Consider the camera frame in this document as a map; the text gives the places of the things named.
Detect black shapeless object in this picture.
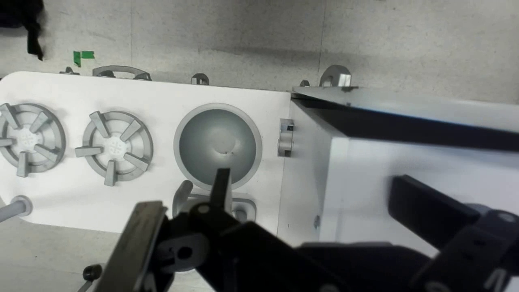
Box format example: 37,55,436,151
0,0,46,62

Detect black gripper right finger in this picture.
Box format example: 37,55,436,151
388,174,519,292

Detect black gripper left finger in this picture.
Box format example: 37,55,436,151
94,167,326,292

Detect gray kitchen pole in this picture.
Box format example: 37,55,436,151
0,193,34,224

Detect gray round sink bowl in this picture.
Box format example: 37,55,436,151
174,102,265,191

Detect gray toy faucet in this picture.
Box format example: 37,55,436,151
170,179,260,226

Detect white toy kitchen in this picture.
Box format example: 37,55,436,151
0,63,519,261

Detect gray toy stove burner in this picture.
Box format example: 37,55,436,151
73,109,156,188
0,101,68,180

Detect gray side hook handle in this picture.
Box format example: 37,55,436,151
278,117,297,159

